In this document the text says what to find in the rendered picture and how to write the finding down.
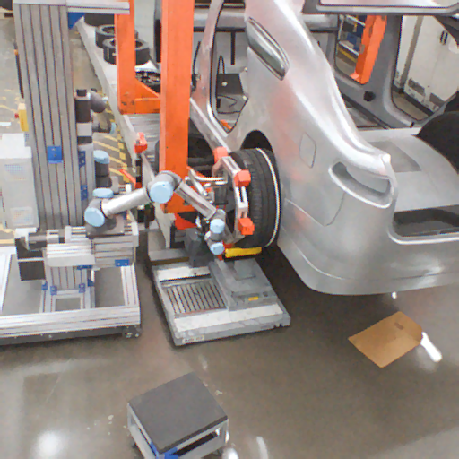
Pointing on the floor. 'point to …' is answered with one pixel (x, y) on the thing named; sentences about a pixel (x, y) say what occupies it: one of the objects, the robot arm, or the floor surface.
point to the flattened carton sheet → (388, 339)
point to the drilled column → (141, 249)
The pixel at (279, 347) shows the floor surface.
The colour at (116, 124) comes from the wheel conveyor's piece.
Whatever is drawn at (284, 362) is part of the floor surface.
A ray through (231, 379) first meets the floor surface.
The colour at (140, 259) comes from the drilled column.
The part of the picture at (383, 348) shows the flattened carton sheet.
